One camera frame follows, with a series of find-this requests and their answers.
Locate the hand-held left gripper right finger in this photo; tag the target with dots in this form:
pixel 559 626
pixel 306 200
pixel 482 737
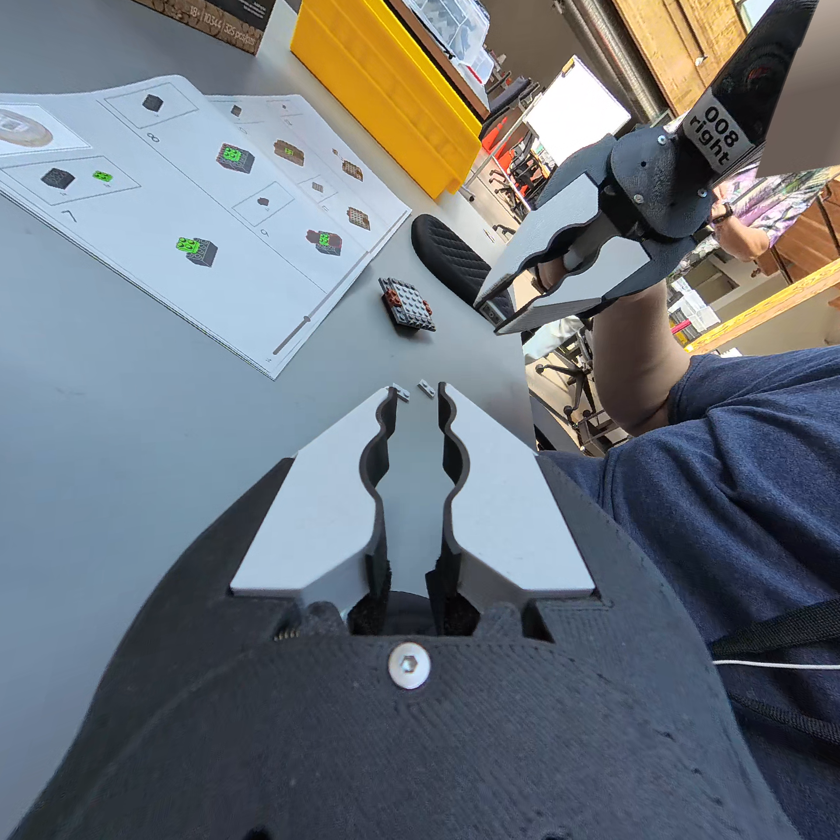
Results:
pixel 512 518

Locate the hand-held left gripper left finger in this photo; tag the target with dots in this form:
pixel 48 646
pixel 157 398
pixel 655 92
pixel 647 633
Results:
pixel 315 512

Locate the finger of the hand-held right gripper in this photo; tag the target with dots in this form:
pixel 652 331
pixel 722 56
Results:
pixel 590 282
pixel 544 229

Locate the small light grey brick plate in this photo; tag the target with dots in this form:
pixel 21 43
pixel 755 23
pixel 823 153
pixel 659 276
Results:
pixel 401 392
pixel 427 388

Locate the grey and brown brick assembly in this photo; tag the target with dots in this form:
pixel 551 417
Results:
pixel 410 303

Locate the person's right forearm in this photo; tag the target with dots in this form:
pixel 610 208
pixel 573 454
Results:
pixel 630 367

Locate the person's right hand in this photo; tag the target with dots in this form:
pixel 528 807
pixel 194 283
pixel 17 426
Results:
pixel 550 272

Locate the black office chair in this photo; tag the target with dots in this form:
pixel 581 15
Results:
pixel 577 387
pixel 528 170

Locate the black quilted chair backrest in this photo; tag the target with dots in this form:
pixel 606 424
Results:
pixel 453 253

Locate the red office chair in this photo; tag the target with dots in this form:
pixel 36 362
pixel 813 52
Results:
pixel 505 141

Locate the white whiteboard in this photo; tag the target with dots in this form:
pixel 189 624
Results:
pixel 577 111

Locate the light wooden table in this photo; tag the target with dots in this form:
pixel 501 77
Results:
pixel 774 308

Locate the person's blue shirt torso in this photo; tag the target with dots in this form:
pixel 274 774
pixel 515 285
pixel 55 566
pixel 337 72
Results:
pixel 722 492

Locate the yellow plastic bin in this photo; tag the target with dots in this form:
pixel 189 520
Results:
pixel 387 79

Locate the clear plastic storage containers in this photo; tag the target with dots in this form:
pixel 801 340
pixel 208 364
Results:
pixel 453 26

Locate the white instruction booklet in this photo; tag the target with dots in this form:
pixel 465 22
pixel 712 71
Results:
pixel 164 197

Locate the brown printed cardboard box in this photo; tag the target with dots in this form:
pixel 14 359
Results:
pixel 210 19

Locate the silver ventilation duct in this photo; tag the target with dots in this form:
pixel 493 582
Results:
pixel 617 46

